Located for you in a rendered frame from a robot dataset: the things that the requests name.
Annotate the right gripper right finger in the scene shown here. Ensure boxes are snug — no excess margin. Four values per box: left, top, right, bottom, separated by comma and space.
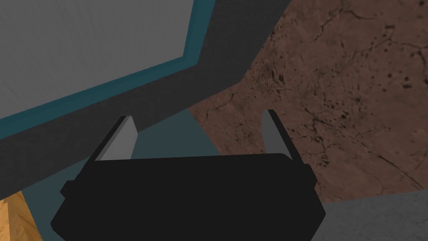
261, 109, 303, 164

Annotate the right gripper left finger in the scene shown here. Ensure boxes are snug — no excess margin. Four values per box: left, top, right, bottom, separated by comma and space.
88, 115, 139, 162

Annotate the grey cupboard door teal edge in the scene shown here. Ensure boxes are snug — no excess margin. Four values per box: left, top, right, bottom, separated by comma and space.
0, 0, 217, 140

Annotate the dark grey cupboard body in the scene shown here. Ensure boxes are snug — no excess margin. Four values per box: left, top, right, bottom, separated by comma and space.
0, 0, 292, 202

